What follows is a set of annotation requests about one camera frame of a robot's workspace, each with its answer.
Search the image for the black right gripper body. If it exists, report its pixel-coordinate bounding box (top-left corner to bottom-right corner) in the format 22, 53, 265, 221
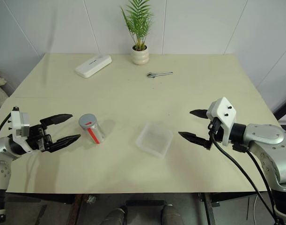
206, 117, 222, 151

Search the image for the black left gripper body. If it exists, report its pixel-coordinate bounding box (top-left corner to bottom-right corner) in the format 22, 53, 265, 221
25, 124, 53, 153

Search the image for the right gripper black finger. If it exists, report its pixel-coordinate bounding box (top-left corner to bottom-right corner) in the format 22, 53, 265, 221
178, 131, 209, 148
189, 108, 207, 119

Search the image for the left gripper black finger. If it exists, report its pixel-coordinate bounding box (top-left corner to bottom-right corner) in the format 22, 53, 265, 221
39, 113, 74, 128
48, 134, 81, 153

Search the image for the grey ribbed jar lid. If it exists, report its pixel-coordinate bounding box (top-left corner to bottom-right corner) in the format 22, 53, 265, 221
78, 113, 98, 131

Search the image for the clear jar with red tape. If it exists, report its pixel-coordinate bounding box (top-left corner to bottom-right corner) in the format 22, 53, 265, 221
83, 121, 106, 145

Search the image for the clear plastic square container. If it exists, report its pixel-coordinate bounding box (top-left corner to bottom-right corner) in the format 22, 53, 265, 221
135, 121, 174, 158

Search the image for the silver adjustable wrench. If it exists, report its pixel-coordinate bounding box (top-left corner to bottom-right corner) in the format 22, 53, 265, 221
146, 71, 174, 79

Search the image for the white rectangular case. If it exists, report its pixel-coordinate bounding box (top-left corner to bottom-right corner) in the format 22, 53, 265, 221
74, 54, 112, 79

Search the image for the dark rounded shape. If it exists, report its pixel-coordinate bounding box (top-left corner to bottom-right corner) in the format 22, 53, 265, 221
161, 203, 184, 225
101, 205, 128, 225

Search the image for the green plant in white pot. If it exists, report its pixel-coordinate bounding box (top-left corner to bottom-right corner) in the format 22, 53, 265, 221
120, 0, 154, 66

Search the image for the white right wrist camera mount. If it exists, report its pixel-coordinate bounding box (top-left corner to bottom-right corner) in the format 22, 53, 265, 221
206, 97, 237, 146

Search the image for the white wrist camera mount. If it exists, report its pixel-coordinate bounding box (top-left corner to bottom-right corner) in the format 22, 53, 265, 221
206, 97, 237, 146
10, 106, 31, 144

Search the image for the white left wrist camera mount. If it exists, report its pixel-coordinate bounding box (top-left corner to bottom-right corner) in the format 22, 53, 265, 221
10, 106, 31, 144

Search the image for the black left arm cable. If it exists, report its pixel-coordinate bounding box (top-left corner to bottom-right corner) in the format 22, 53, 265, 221
0, 112, 14, 139

